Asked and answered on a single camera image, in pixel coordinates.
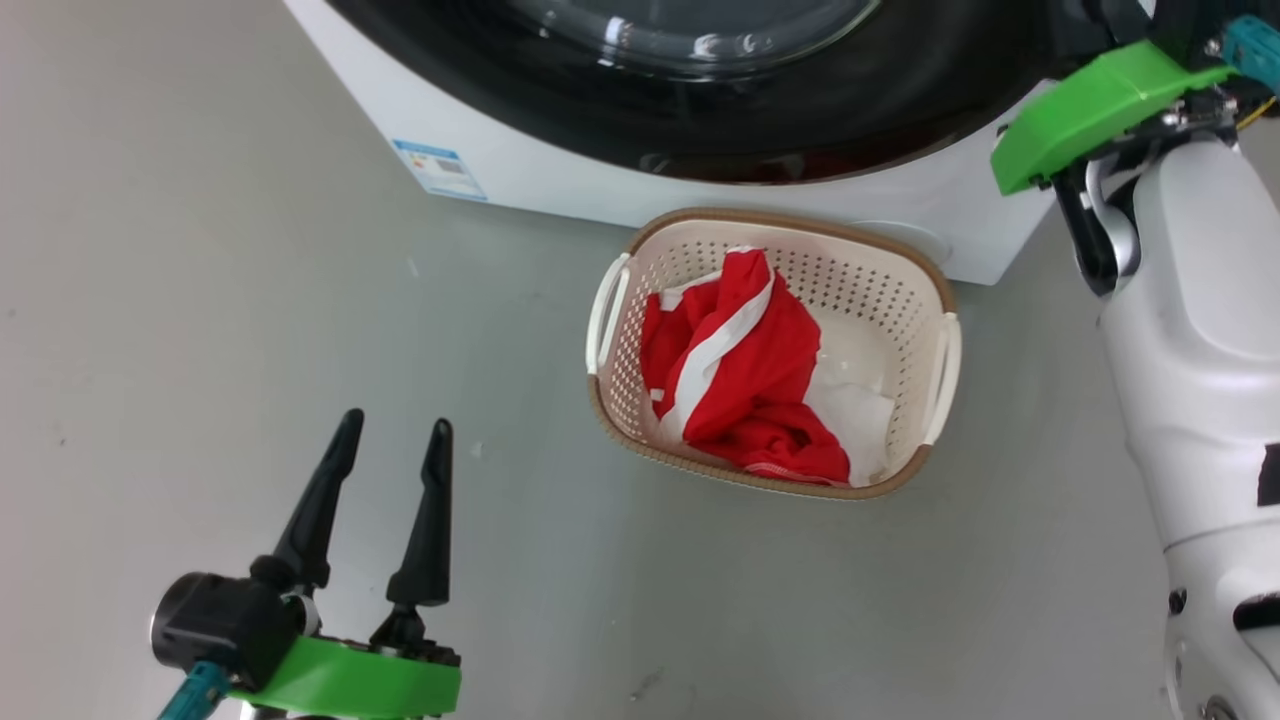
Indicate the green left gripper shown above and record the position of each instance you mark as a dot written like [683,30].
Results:
[350,685]

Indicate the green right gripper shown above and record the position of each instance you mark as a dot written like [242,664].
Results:
[1090,110]

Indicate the washing machine door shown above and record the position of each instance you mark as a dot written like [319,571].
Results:
[900,100]

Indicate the red and white garment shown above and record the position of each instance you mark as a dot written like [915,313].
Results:
[740,400]

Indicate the cream plastic basket brown rim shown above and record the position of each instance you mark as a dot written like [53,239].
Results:
[625,400]

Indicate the white front-load washing machine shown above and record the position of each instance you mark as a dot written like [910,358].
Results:
[560,170]

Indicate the blue energy label sticker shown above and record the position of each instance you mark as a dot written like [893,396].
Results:
[440,170]

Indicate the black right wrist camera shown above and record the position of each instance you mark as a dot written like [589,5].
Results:
[1180,25]

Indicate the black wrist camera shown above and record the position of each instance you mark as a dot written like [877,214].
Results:
[220,620]
[1180,25]

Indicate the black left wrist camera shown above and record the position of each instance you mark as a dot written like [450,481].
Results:
[220,620]

